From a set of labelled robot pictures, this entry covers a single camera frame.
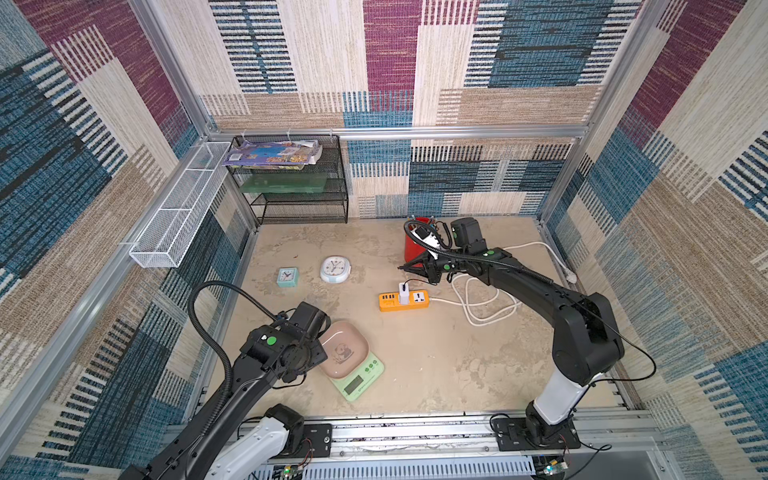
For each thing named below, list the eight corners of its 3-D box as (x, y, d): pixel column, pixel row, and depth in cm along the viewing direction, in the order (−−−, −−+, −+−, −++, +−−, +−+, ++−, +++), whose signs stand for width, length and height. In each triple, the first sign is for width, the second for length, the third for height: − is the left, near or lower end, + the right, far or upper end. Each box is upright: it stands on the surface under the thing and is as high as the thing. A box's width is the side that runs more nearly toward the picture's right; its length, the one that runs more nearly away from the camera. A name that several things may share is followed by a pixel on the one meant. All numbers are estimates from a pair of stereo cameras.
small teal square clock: (277, 287, 104) (274, 282, 102) (281, 272, 108) (279, 267, 106) (296, 287, 104) (294, 282, 102) (300, 272, 108) (298, 267, 106)
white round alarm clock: (320, 283, 105) (318, 277, 102) (324, 261, 111) (322, 255, 109) (350, 283, 105) (349, 277, 102) (352, 261, 111) (351, 255, 109)
